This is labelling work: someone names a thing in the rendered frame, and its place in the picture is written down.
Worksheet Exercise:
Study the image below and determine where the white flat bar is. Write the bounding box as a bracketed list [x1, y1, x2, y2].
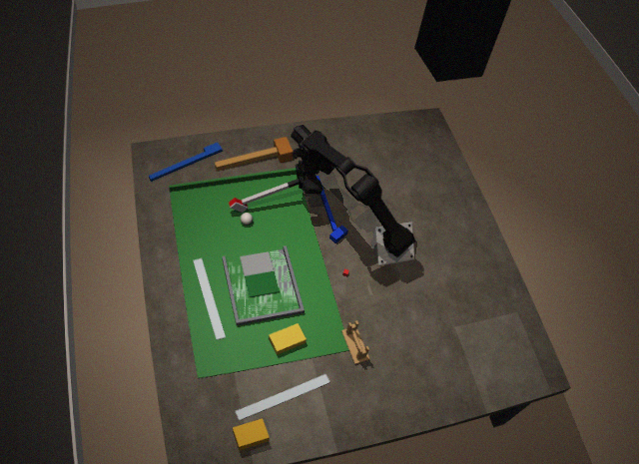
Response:
[235, 374, 330, 420]
[193, 258, 226, 339]

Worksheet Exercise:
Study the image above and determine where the green mat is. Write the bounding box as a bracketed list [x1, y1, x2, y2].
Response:
[170, 174, 349, 378]

